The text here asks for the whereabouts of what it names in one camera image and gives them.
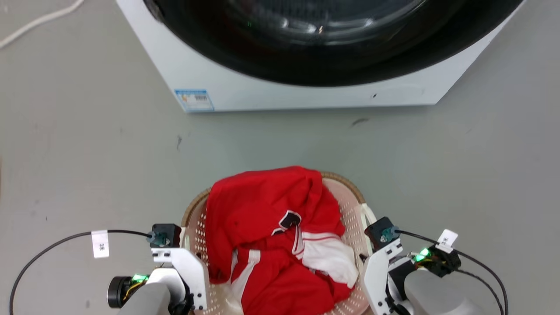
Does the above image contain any white paper cable tag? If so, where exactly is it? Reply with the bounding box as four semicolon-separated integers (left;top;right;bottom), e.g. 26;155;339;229
436;229;459;253
91;230;110;259

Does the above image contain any white washing machine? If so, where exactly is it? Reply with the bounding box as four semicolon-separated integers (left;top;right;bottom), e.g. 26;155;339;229
115;0;526;113

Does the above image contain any black round washing machine door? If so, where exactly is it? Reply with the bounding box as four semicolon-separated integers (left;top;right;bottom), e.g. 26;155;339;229
142;0;525;87

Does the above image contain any beige perforated plastic laundry basket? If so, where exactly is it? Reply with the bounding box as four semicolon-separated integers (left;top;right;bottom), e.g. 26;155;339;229
181;171;378;315

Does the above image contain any red white sports garment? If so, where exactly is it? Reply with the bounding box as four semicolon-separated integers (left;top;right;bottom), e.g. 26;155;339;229
205;166;360;315

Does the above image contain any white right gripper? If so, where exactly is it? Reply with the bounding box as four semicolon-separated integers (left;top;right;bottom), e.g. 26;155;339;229
359;238;415;315

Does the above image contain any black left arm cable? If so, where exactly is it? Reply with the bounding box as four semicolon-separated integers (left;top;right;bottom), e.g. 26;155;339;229
9;229;154;315

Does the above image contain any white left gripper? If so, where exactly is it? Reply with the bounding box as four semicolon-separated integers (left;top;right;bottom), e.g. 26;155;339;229
151;247;209;312

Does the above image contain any white cord on floor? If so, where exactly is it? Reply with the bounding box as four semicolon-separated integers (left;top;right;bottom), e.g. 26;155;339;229
0;0;84;49

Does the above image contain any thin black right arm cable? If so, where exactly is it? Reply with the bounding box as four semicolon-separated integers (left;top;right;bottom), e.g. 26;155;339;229
455;269;505;315

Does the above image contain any blue white energy label sticker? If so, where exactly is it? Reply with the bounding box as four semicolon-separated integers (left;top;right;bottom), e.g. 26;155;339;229
175;89;215;112

